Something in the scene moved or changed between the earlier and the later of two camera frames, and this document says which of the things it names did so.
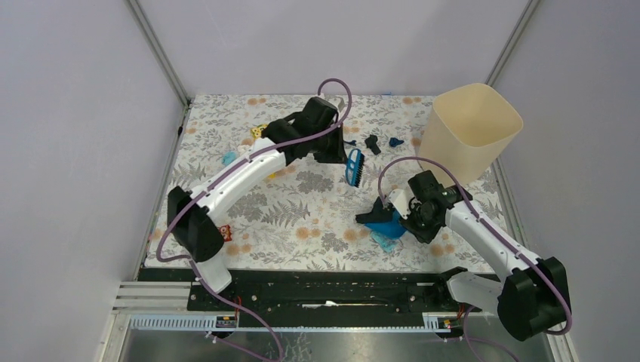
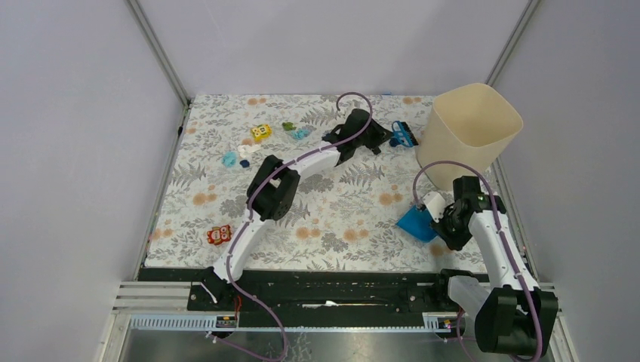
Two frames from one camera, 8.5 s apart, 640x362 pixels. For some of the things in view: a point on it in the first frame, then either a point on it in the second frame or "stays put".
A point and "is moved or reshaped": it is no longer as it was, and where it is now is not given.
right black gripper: (423, 236) -> (453, 243)
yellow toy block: (256, 131) stays put
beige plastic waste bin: (466, 129) stays put
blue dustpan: (388, 234) is moved or reshaped
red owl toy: (226, 232) stays put
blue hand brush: (355, 167) -> (402, 135)
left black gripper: (338, 154) -> (379, 134)
